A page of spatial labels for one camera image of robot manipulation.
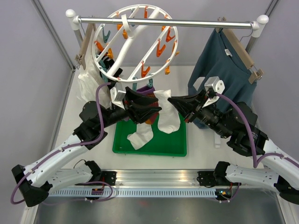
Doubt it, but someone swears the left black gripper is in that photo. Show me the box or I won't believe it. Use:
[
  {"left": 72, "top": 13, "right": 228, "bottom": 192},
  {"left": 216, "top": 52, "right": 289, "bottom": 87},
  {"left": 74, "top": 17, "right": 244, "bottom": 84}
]
[{"left": 98, "top": 86, "right": 163, "bottom": 129}]

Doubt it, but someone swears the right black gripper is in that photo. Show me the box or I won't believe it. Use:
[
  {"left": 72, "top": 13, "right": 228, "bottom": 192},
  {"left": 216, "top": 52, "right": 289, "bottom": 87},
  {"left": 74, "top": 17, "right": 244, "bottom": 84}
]
[{"left": 168, "top": 89, "right": 233, "bottom": 139}]

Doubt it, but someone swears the white round clip hanger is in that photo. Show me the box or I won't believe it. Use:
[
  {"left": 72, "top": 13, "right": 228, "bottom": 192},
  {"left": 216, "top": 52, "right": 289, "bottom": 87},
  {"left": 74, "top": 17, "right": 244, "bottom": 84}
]
[{"left": 91, "top": 4, "right": 180, "bottom": 84}]

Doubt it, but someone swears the maroon orange sock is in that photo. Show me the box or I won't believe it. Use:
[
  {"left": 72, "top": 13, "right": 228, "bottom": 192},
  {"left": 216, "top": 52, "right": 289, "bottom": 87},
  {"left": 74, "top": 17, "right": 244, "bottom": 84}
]
[{"left": 145, "top": 93, "right": 159, "bottom": 125}]

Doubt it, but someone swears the purple orange sock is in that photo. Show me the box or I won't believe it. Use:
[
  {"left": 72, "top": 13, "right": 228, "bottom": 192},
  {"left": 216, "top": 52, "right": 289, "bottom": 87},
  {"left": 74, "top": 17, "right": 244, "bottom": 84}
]
[{"left": 136, "top": 86, "right": 155, "bottom": 98}]

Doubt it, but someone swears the black sock with white stripes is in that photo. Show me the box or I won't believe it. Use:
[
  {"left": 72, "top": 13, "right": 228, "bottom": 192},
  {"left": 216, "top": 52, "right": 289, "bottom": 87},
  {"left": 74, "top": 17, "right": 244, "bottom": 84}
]
[{"left": 96, "top": 54, "right": 114, "bottom": 69}]

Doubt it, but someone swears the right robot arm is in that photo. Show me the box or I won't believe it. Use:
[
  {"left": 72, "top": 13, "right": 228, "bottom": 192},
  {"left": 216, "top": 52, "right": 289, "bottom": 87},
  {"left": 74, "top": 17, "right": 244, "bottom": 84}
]
[{"left": 168, "top": 89, "right": 299, "bottom": 204}]

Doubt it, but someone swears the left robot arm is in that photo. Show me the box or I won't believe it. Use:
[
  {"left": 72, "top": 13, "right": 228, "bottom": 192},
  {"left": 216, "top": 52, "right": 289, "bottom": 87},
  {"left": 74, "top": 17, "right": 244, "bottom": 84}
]
[{"left": 10, "top": 83, "right": 162, "bottom": 207}]

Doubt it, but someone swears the white garment on hanger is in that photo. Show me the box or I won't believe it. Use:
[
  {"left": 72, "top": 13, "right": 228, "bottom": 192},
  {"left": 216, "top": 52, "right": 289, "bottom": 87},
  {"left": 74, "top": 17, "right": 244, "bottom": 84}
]
[{"left": 78, "top": 31, "right": 104, "bottom": 102}]

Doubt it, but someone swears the blue sweater on hanger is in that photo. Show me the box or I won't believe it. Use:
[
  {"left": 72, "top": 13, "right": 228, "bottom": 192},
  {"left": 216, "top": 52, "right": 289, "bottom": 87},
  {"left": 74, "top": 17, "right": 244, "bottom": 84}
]
[{"left": 187, "top": 29, "right": 257, "bottom": 129}]

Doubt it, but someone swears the right beige wooden hanger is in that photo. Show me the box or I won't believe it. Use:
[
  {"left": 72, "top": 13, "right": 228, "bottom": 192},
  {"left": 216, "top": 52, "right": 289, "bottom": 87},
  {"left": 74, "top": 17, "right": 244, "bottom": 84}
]
[{"left": 215, "top": 28, "right": 264, "bottom": 84}]

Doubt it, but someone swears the beige wooden hanger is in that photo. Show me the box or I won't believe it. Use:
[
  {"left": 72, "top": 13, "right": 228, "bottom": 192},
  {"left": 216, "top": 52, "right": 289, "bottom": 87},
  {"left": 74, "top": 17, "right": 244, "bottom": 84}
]
[
  {"left": 215, "top": 28, "right": 264, "bottom": 84},
  {"left": 75, "top": 23, "right": 96, "bottom": 70}
]

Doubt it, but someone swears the left beige wooden hanger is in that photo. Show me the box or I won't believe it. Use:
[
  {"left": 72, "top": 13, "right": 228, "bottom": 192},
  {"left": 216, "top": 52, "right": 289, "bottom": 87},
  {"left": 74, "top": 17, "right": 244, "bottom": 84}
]
[{"left": 75, "top": 23, "right": 96, "bottom": 70}]

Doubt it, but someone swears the green plastic tray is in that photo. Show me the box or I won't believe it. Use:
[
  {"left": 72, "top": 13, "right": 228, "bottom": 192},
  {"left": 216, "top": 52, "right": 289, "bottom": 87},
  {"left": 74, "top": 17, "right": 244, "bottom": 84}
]
[{"left": 112, "top": 116, "right": 187, "bottom": 157}]

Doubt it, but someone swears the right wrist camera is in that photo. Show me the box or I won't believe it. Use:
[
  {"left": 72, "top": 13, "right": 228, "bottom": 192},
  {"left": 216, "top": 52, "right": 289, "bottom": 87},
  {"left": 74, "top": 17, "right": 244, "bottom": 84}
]
[{"left": 203, "top": 77, "right": 225, "bottom": 108}]

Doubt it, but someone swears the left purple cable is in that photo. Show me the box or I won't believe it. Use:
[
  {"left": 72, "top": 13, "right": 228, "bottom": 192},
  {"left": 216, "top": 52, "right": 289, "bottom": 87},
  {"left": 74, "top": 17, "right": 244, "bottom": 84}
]
[{"left": 9, "top": 82, "right": 113, "bottom": 206}]

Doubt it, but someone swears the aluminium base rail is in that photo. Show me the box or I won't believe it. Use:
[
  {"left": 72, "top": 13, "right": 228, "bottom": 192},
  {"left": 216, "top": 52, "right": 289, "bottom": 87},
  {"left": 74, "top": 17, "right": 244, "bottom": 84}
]
[{"left": 35, "top": 169, "right": 287, "bottom": 187}]

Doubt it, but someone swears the silver clothes rail bar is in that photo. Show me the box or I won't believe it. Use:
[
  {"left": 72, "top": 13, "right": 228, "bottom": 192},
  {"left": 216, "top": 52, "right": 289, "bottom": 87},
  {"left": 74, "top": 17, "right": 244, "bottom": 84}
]
[{"left": 65, "top": 9, "right": 270, "bottom": 38}]

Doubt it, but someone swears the white slotted cable duct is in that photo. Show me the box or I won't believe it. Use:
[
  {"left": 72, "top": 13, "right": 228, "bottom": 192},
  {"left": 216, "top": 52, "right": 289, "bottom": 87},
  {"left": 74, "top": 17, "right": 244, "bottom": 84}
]
[{"left": 50, "top": 187, "right": 217, "bottom": 198}]

